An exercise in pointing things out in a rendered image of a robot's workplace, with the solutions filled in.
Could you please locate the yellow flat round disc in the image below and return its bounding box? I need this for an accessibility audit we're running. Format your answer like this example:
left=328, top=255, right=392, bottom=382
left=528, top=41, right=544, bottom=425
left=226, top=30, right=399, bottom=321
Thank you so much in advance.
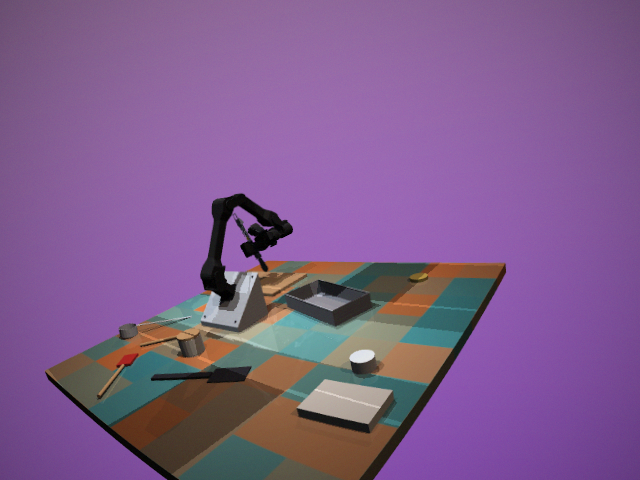
left=409, top=273, right=428, bottom=283

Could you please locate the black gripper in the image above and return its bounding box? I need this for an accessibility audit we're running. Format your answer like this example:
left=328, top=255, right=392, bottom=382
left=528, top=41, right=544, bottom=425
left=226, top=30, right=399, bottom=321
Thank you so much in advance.
left=240, top=233, right=277, bottom=258

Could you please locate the light wooden board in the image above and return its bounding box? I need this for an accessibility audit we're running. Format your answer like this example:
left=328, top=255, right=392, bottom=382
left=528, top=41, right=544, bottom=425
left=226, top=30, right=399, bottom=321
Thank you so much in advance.
left=251, top=272, right=307, bottom=296

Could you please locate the black spatula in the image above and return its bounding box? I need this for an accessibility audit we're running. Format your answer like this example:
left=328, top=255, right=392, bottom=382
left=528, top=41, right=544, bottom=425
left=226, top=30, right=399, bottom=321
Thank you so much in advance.
left=151, top=366, right=252, bottom=383

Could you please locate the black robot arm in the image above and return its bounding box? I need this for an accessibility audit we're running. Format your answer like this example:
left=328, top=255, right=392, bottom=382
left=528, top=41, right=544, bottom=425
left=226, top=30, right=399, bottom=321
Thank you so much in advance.
left=200, top=193, right=293, bottom=301

